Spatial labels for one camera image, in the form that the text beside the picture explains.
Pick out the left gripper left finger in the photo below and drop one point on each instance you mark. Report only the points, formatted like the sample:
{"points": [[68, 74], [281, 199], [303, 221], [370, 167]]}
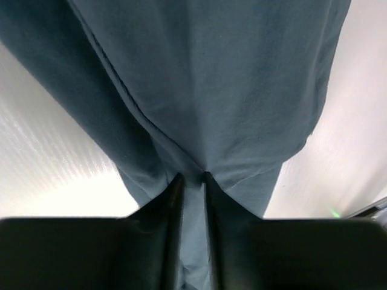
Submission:
{"points": [[135, 252]]}

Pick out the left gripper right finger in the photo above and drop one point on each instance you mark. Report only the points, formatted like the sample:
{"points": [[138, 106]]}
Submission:
{"points": [[247, 252]]}

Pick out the blue grey t shirt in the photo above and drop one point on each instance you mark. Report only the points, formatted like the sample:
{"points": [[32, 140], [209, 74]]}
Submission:
{"points": [[233, 88]]}

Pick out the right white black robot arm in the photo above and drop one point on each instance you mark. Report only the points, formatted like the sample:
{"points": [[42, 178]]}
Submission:
{"points": [[375, 212]]}

